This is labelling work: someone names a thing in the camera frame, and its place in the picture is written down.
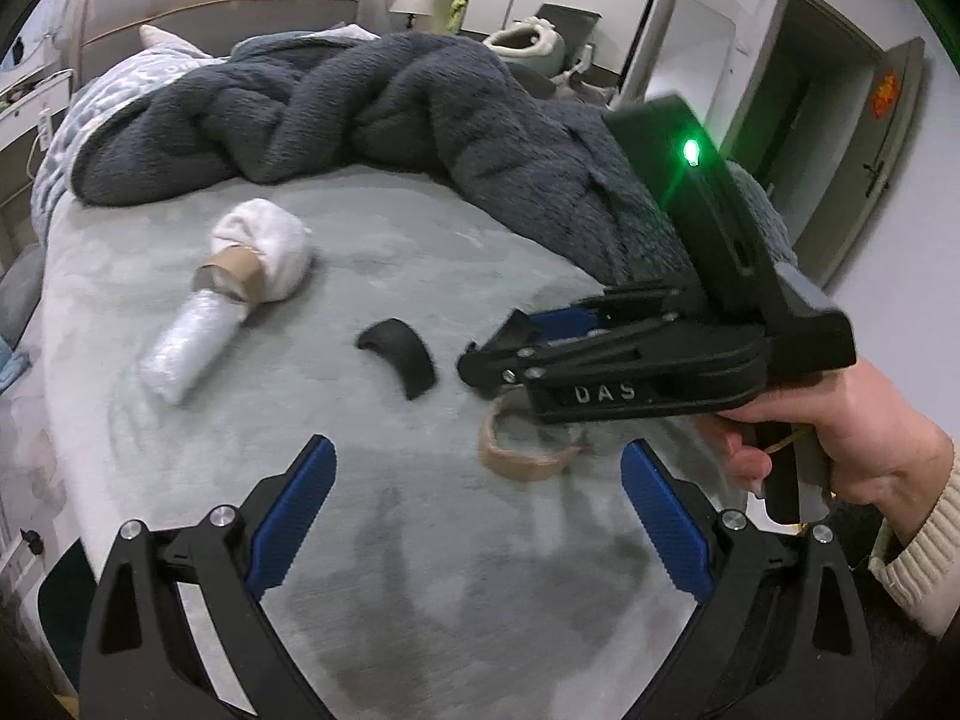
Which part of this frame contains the clear plastic wrap roll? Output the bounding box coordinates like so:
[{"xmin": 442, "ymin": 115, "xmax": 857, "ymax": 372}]
[{"xmin": 137, "ymin": 291, "xmax": 248, "ymax": 407}]

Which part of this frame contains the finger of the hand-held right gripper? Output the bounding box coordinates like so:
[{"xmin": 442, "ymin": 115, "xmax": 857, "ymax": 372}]
[
  {"xmin": 455, "ymin": 319, "xmax": 751, "ymax": 402},
  {"xmin": 495, "ymin": 281, "xmax": 687, "ymax": 350}
]

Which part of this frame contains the person's right hand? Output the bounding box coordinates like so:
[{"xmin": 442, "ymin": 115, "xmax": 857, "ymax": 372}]
[{"xmin": 696, "ymin": 356, "xmax": 957, "ymax": 520}]

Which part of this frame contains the dark chair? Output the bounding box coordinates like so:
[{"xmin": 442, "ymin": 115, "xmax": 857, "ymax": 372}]
[{"xmin": 536, "ymin": 4, "xmax": 620, "ymax": 102}]

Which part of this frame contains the dark teal pillow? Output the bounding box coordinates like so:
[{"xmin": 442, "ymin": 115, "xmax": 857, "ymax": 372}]
[{"xmin": 229, "ymin": 30, "xmax": 338, "ymax": 61}]

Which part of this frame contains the pale pillow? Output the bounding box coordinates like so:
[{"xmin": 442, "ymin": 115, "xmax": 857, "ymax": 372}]
[{"xmin": 137, "ymin": 24, "xmax": 215, "ymax": 61}]

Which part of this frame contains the white tissue wad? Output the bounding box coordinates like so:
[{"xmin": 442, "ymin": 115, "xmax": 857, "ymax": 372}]
[{"xmin": 210, "ymin": 197, "xmax": 314, "ymax": 302}]

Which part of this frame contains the person's right forearm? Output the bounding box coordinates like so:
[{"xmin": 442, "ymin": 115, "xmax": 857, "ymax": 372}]
[{"xmin": 868, "ymin": 435, "xmax": 960, "ymax": 638}]

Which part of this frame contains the grey floor cushion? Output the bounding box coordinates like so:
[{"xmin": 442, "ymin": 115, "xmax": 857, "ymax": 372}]
[{"xmin": 0, "ymin": 247, "xmax": 46, "ymax": 331}]

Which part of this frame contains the dark grey fleece blanket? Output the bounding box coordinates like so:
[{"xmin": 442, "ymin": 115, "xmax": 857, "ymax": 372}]
[{"xmin": 71, "ymin": 34, "xmax": 796, "ymax": 301}]

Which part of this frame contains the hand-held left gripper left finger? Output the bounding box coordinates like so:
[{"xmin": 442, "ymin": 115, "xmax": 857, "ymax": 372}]
[{"xmin": 79, "ymin": 433, "xmax": 337, "ymax": 720}]

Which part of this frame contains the cardboard tube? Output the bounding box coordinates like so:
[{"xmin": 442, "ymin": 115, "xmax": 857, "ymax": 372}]
[{"xmin": 193, "ymin": 246, "xmax": 263, "ymax": 310}]

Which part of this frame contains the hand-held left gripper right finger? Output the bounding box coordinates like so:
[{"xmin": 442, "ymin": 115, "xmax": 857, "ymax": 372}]
[{"xmin": 621, "ymin": 439, "xmax": 875, "ymax": 720}]

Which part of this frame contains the pale green cat bed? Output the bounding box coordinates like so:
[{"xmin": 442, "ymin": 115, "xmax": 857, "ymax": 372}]
[{"xmin": 482, "ymin": 15, "xmax": 571, "ymax": 68}]

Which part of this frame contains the black curved plastic piece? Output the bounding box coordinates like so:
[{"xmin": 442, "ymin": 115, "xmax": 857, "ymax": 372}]
[{"xmin": 355, "ymin": 319, "xmax": 438, "ymax": 401}]

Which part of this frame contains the red door decoration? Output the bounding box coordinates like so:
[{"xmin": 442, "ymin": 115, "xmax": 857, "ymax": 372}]
[{"xmin": 870, "ymin": 69, "xmax": 901, "ymax": 121}]

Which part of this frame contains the bedside lamp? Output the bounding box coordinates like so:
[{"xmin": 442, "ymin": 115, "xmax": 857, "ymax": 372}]
[{"xmin": 388, "ymin": 0, "xmax": 434, "ymax": 35}]

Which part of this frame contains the brown tape roll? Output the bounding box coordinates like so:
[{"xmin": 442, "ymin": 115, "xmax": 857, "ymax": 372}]
[{"xmin": 478, "ymin": 394, "xmax": 593, "ymax": 481}]

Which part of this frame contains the blue patterned duvet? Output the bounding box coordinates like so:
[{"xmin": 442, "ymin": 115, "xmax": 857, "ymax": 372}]
[{"xmin": 30, "ymin": 26, "xmax": 383, "ymax": 218}]

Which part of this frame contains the white vanity desk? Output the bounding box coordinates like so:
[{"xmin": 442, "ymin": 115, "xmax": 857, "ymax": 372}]
[{"xmin": 0, "ymin": 67, "xmax": 76, "ymax": 158}]

